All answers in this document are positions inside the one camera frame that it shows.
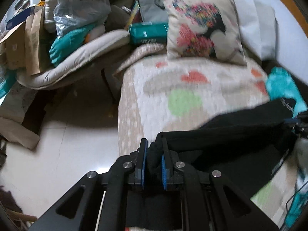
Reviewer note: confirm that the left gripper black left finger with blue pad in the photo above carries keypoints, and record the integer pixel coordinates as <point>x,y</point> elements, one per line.
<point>98,201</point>

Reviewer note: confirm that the floral silhouette cushion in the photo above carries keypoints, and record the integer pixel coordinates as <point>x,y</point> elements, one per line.
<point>204,28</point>

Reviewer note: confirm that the turquoise fleece blanket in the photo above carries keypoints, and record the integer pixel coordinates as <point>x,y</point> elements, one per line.
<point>280,84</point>

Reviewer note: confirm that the clear plastic bag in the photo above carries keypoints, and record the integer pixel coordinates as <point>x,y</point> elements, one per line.
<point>63,16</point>

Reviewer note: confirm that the beige padded mat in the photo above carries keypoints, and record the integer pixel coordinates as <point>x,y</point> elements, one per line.
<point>78,59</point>

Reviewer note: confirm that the teal cloth on mat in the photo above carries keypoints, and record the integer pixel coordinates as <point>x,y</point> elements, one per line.
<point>63,47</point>

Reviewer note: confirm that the brown cardboard box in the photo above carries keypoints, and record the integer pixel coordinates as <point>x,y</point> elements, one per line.
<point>12,44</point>

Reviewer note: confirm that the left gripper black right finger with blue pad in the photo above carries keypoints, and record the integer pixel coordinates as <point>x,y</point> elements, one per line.
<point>210,201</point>

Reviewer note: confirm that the quilted patchwork bedspread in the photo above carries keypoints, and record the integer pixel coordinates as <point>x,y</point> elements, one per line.
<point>161,95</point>

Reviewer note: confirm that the white pillow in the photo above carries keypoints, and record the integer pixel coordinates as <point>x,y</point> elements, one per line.
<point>257,24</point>

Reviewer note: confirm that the teal tissue pack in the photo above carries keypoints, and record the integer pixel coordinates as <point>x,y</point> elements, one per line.
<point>142,33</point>

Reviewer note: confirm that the black pants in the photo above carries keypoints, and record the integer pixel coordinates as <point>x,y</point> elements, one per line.
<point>248,146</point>

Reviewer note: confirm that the brown paper bag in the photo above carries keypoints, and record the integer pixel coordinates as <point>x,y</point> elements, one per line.
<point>36,44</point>

